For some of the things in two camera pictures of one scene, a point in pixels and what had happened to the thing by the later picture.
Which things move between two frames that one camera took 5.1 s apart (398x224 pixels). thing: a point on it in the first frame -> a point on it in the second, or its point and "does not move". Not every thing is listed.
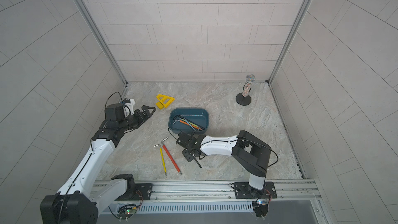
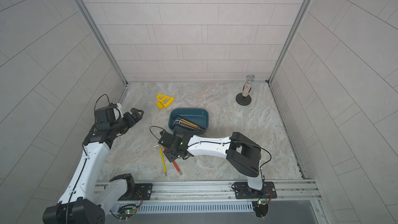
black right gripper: (184, 152) -> (169, 156)
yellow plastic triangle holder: (164, 101) does not move
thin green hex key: (189, 123) does not move
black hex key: (200, 166) -> (189, 121)
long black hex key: (190, 122) does not move
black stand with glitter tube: (244, 98) does not move
